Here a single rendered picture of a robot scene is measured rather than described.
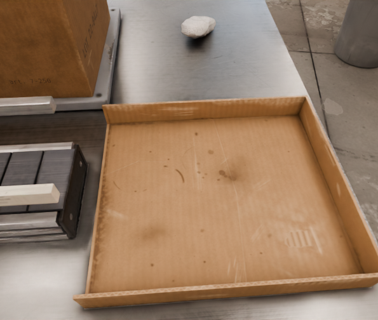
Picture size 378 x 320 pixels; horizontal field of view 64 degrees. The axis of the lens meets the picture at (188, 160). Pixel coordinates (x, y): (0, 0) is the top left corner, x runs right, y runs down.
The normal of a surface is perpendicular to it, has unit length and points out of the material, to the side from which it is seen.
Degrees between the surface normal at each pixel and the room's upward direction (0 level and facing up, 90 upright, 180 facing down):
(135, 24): 0
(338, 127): 0
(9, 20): 90
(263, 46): 0
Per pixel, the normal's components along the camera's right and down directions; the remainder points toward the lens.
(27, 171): 0.00, -0.61
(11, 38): 0.04, 0.79
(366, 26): -0.67, 0.57
